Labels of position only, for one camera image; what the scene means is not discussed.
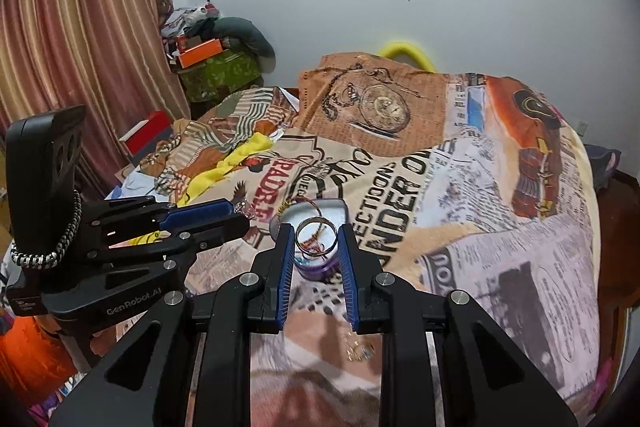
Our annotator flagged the red and white box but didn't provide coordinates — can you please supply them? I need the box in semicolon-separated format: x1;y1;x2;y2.
118;110;171;156

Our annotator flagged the purple heart-shaped jewelry box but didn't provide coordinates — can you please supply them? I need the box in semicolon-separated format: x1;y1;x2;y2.
269;196;349;282

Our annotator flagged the orange shoe box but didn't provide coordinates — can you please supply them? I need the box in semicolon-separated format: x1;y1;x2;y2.
179;39;224;69

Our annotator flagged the dark bag on floor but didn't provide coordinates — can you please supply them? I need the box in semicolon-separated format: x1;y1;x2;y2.
585;144;622;191

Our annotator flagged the beaded charm jewelry piece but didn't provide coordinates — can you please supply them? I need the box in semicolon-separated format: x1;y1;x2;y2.
345;332;375;363

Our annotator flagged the pile of clothes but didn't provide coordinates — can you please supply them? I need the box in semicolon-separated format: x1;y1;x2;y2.
160;0;220;39

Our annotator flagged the yellow cloth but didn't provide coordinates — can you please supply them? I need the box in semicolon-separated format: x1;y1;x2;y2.
175;132;273;207

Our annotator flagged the yellow curved tube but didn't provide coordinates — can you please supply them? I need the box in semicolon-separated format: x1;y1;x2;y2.
378;41;437;74

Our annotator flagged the red striped curtain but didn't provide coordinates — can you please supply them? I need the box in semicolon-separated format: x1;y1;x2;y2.
1;0;190;194

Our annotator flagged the dark green stuffed pillow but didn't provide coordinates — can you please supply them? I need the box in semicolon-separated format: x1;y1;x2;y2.
183;17;276;58

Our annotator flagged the white wall socket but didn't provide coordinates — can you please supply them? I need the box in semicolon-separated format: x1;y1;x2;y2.
576;121;588;136

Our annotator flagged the orange sleeve forearm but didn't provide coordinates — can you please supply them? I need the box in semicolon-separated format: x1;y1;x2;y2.
1;317;77;409

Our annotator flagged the green patterned storage box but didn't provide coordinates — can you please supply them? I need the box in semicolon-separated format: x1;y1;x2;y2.
178;50;262;103

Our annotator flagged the printed newspaper pattern blanket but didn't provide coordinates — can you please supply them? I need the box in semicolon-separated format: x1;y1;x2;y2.
114;53;601;426

